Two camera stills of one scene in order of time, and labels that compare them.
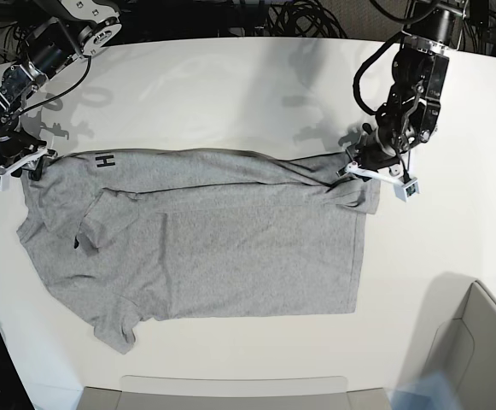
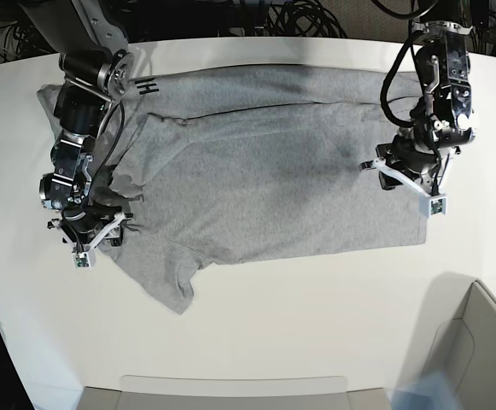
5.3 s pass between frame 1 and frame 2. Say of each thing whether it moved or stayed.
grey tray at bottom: stayed
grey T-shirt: moved
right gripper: moved
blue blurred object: stayed
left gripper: moved
